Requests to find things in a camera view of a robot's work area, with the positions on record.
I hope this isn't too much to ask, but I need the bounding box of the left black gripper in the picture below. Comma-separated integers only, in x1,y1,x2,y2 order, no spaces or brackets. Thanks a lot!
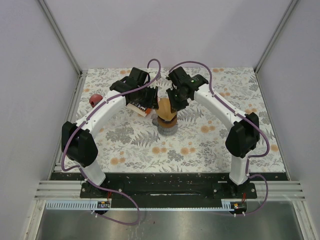
136,84,159,110

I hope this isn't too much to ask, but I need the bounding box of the coffee filter paper box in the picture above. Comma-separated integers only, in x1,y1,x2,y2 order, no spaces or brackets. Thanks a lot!
126,103,152,117

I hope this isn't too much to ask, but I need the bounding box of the brown paper coffee filter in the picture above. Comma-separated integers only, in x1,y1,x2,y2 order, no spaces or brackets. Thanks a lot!
155,98,177,121

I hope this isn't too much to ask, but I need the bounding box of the round wooden dripper base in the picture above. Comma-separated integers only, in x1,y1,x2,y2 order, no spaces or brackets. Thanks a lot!
157,117,177,129

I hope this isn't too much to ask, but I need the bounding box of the grey glass coffee server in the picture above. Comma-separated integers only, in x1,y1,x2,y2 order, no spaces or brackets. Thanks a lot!
152,118,178,137

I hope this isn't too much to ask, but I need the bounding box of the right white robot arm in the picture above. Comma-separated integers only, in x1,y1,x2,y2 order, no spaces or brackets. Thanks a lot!
166,66,260,198

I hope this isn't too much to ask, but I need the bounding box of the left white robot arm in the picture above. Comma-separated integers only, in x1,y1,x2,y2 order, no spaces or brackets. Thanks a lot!
61,67,161,198

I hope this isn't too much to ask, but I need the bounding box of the brown bottle red cap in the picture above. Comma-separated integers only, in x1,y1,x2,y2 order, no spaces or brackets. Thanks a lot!
89,93,103,108

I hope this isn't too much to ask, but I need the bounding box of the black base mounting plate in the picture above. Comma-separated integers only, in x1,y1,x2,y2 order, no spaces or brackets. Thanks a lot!
80,173,257,209

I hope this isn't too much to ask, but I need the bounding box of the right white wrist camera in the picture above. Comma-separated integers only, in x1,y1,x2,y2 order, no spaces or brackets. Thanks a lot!
165,76,176,91

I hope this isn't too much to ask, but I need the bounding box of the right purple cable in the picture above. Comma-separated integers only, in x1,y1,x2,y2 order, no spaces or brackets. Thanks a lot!
169,60,271,216

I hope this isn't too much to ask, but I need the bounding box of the purple cable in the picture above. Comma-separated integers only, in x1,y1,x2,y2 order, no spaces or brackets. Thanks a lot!
61,58,162,225
169,60,271,216

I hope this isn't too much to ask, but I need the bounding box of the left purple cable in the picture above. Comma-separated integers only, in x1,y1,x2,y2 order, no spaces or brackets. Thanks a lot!
61,58,162,225

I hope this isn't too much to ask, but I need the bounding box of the left aluminium frame post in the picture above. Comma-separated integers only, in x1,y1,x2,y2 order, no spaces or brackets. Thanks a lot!
37,0,83,76

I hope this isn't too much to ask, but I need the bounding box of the aluminium frame post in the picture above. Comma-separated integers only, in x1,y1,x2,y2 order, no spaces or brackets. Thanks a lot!
37,0,83,76
253,0,300,75

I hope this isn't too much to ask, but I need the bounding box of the right aluminium frame post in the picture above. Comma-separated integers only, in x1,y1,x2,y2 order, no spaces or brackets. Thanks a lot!
253,0,300,75

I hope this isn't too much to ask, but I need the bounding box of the white slotted cable duct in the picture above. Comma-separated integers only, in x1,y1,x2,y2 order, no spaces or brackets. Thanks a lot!
45,200,111,211

